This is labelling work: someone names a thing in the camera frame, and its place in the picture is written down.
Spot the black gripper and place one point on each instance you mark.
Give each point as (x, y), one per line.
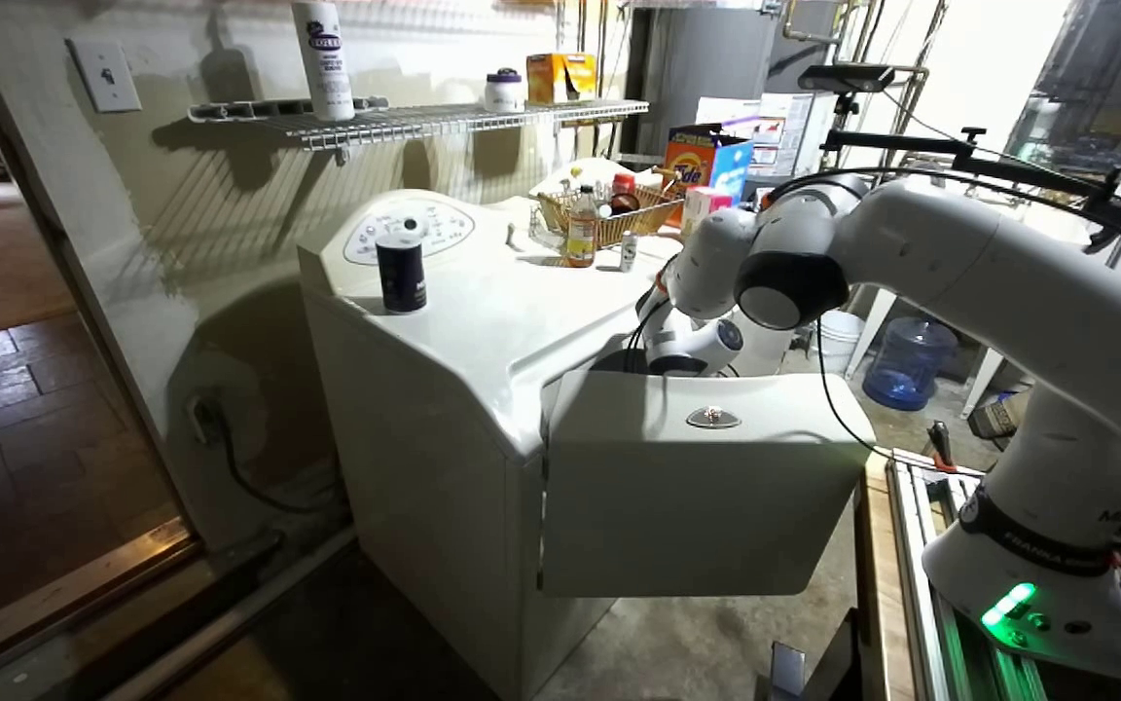
(675, 364)

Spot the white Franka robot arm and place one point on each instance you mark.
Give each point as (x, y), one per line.
(1003, 273)

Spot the white cylindrical can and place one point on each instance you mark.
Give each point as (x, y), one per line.
(627, 251)

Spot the brown wicker basket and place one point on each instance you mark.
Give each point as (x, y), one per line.
(648, 217)

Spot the pink white carton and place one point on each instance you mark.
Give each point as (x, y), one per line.
(704, 206)

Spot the amber liquid bottle black cap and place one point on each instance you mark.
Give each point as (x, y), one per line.
(578, 237)

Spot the white plastic bucket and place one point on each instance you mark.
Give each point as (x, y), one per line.
(839, 342)

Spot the red capped bottle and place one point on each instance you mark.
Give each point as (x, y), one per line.
(623, 198)

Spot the orange detergent box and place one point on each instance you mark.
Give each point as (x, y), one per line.
(697, 162)

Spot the blue water jug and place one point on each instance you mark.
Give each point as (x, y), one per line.
(907, 371)

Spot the white printed box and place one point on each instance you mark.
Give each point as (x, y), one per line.
(769, 138)

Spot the dark blue round canister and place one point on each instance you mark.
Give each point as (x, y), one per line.
(404, 268)

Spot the wooden platform board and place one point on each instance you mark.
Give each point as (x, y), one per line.
(887, 587)

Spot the yellow cardboard box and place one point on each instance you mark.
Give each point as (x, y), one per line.
(564, 80)

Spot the grey metal cabinet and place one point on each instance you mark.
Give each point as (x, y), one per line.
(717, 54)

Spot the white jar dark lid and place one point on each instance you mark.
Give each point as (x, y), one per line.
(504, 93)

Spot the tall white bottle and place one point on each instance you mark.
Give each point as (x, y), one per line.
(326, 59)

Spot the aluminium rail frame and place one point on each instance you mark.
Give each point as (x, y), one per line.
(932, 521)

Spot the black camera tripod arm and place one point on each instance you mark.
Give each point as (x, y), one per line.
(952, 145)

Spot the white wall switch plate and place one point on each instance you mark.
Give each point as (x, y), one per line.
(102, 75)

